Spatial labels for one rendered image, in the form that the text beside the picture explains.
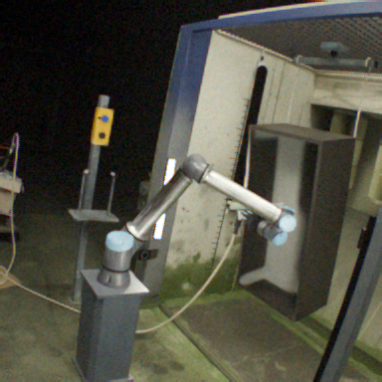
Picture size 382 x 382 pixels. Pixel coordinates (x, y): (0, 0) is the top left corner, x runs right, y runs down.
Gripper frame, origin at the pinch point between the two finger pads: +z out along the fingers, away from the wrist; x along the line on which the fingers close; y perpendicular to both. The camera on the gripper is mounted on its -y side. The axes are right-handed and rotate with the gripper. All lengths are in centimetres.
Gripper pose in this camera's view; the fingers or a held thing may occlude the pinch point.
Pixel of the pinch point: (241, 209)
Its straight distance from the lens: 235.9
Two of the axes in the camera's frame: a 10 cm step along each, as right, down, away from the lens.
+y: -2.3, 9.3, 3.0
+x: 8.0, 0.0, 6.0
